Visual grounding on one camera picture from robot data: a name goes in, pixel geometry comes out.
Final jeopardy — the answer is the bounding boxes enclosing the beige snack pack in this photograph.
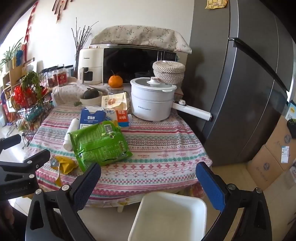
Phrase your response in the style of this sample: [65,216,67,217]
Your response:
[101,92,130,111]

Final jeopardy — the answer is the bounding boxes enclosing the green snack bag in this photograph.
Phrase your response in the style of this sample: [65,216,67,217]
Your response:
[69,121,133,173]

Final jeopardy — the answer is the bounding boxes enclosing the striped patterned tablecloth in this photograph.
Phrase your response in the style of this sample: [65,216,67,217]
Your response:
[24,104,213,202]

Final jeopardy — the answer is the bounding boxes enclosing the grey refrigerator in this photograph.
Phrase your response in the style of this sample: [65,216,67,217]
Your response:
[193,0,296,166]

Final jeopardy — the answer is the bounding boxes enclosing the black cloth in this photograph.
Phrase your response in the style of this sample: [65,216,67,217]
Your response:
[287,118,296,139]

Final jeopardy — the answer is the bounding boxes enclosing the woven lidded basket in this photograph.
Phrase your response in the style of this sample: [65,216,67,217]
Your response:
[152,60,186,86]

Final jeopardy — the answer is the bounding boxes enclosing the black microwave oven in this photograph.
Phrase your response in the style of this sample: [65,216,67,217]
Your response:
[102,44,179,85]

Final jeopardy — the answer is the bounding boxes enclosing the red decoration bundle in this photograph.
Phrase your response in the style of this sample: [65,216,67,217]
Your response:
[13,86,33,107]

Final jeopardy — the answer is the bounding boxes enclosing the bare twigs in vase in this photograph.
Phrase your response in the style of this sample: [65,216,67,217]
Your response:
[71,17,99,70]

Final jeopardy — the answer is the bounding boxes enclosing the green squash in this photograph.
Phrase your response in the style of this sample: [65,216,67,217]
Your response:
[83,88,100,100]

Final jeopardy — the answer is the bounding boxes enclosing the red label jar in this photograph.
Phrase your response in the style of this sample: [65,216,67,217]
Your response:
[54,67,68,87]
[46,71,56,88]

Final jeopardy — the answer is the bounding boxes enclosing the red string decoration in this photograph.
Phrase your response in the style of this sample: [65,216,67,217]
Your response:
[23,0,38,44]

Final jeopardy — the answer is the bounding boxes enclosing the glass teapot with tomatoes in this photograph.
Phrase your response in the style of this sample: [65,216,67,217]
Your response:
[107,86,125,96]

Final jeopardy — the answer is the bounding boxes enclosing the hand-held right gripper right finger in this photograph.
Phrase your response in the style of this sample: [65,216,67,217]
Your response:
[195,162,273,241]

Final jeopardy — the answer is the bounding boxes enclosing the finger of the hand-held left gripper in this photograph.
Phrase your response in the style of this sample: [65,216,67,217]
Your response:
[0,149,51,173]
[0,134,22,153]

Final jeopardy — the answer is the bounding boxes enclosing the blue printed box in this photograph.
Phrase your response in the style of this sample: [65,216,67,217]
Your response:
[287,100,296,121]

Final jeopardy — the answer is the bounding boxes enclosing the yellow wrapper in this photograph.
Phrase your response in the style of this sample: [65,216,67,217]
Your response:
[55,156,79,175]

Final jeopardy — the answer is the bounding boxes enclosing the red knot wall decoration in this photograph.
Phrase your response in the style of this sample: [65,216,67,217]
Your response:
[52,0,70,24]

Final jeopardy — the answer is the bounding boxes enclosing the white plastic bin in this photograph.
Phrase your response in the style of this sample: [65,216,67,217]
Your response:
[128,191,207,241]

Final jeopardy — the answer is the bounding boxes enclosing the white bowl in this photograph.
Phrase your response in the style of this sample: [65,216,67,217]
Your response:
[80,91,103,107]

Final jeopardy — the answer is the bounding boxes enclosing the blue milk carton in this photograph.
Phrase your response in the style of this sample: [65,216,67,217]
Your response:
[79,107,109,130]

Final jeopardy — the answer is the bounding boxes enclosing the cardboard box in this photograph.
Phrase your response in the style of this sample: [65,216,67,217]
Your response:
[246,145,296,190]
[265,115,296,172]

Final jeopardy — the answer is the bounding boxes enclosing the orange fruit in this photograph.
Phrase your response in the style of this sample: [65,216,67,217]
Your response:
[108,75,123,88]

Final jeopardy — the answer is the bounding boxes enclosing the potted spider plant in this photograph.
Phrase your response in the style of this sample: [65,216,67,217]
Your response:
[0,38,23,70]

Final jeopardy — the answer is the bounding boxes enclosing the black wire rack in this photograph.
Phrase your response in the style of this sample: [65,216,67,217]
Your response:
[5,70,55,137]

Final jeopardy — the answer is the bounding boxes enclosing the white electric pot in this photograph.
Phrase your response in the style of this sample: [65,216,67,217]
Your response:
[130,77,213,122]

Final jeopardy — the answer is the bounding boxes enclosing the yellow paper charm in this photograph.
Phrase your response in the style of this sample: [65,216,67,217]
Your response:
[205,0,228,10]

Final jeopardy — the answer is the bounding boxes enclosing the orange and white carton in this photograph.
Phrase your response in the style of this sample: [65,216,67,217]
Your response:
[104,108,133,128]

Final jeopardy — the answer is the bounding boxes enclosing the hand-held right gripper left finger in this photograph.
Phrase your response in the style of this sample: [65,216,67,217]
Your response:
[24,162,102,241]

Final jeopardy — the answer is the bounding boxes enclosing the white plastic bottle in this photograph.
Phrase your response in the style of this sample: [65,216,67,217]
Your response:
[63,119,80,153]

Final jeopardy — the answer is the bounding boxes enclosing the floral dust cover cloth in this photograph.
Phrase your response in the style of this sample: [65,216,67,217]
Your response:
[90,26,193,55]

